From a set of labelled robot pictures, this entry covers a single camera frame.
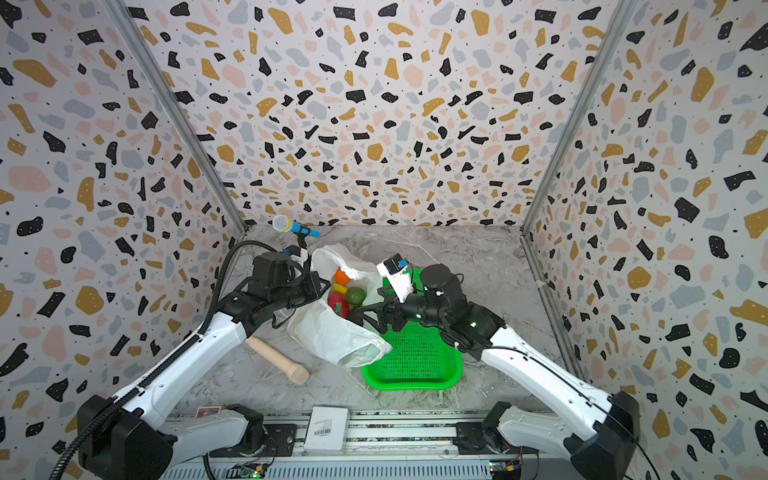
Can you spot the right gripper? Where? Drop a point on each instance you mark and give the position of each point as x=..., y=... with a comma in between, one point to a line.
x=389, y=307

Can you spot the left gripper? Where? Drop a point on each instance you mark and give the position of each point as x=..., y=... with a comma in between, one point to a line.
x=310, y=279

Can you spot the green round fruit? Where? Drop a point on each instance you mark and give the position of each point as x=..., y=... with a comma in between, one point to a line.
x=355, y=296

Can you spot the pink dragon fruit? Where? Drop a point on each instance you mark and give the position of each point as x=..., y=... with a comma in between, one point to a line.
x=338, y=304

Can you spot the yellow lemon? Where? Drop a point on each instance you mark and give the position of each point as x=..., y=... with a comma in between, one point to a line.
x=337, y=288

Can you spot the orange fruit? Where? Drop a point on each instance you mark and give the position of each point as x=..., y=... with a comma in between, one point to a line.
x=341, y=278

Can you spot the white plastic bag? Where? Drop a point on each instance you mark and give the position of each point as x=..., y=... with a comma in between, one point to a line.
x=323, y=333

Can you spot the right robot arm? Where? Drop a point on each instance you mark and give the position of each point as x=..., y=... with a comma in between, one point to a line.
x=597, y=432

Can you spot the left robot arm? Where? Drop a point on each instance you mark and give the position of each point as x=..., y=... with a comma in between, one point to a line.
x=129, y=435

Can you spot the toy microphone on stand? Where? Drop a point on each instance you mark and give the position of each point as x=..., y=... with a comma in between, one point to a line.
x=284, y=224

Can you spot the green plastic basket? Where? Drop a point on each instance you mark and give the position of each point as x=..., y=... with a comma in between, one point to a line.
x=420, y=359

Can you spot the wooden rolling pin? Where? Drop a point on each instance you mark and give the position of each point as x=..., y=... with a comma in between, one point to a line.
x=295, y=372

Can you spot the white label box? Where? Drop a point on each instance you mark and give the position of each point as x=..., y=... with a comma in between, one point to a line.
x=326, y=431

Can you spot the red playing card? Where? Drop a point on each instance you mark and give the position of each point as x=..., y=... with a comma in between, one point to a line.
x=205, y=411

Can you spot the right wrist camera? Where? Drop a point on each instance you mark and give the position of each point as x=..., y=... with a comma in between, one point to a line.
x=395, y=269

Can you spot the aluminium rail base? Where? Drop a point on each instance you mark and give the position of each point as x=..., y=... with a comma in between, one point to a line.
x=382, y=445

